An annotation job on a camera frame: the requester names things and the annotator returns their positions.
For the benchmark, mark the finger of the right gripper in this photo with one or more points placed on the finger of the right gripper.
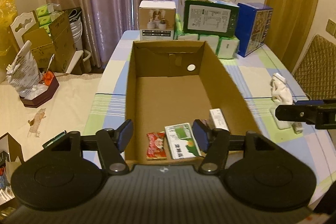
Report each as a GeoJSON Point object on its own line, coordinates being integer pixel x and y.
{"type": "Point", "coordinates": [309, 102]}
{"type": "Point", "coordinates": [299, 113]}

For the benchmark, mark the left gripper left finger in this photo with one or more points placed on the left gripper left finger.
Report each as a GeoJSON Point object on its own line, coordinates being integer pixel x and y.
{"type": "Point", "coordinates": [111, 143]}

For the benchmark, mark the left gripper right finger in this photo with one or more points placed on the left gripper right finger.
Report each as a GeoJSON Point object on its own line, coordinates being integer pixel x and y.
{"type": "Point", "coordinates": [214, 143]}

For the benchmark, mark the white cloth sock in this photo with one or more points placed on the white cloth sock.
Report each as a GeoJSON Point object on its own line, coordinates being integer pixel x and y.
{"type": "Point", "coordinates": [279, 91]}

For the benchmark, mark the small green box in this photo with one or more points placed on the small green box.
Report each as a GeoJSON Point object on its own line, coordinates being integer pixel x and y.
{"type": "Point", "coordinates": [182, 143]}

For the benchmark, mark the long white medicine box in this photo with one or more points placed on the long white medicine box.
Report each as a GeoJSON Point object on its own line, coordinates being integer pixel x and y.
{"type": "Point", "coordinates": [216, 120]}

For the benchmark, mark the red snack packet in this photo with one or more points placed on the red snack packet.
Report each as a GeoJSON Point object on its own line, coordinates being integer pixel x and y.
{"type": "Point", "coordinates": [155, 149]}

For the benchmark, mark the small picture card box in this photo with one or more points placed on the small picture card box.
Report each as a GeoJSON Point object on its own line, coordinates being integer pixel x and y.
{"type": "Point", "coordinates": [297, 127]}

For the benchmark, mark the dark velvet scrunchie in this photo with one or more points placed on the dark velvet scrunchie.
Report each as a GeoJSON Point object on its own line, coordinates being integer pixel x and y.
{"type": "Point", "coordinates": [206, 122]}

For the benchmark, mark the quilted chair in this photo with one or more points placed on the quilted chair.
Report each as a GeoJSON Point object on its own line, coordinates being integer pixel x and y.
{"type": "Point", "coordinates": [316, 71]}

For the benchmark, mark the dark wooden tray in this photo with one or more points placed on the dark wooden tray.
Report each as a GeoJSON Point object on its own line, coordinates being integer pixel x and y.
{"type": "Point", "coordinates": [42, 92]}

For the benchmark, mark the open cardboard box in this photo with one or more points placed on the open cardboard box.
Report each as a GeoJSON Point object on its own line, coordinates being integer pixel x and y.
{"type": "Point", "coordinates": [174, 82]}

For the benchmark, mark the green tissue pack stack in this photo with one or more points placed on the green tissue pack stack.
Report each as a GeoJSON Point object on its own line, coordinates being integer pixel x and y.
{"type": "Point", "coordinates": [223, 47]}

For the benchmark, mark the blue milk carton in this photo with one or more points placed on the blue milk carton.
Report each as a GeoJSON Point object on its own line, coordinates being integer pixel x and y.
{"type": "Point", "coordinates": [252, 26]}

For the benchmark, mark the crumpled white plastic bag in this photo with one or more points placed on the crumpled white plastic bag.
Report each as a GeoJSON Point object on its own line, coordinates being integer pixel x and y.
{"type": "Point", "coordinates": [23, 74]}

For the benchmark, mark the brown cardboard box stack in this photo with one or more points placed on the brown cardboard box stack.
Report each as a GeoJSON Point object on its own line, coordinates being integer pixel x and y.
{"type": "Point", "coordinates": [54, 47]}

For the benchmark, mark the white photo box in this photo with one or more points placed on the white photo box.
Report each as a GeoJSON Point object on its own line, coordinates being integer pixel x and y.
{"type": "Point", "coordinates": [156, 20]}

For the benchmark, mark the large green carton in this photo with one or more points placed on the large green carton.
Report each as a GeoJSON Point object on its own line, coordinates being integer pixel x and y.
{"type": "Point", "coordinates": [208, 17]}

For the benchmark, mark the white chair back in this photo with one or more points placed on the white chair back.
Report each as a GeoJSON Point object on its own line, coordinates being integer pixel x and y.
{"type": "Point", "coordinates": [21, 24]}

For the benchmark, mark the yellow plastic bag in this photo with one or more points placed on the yellow plastic bag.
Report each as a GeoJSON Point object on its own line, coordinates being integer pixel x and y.
{"type": "Point", "coordinates": [7, 41]}

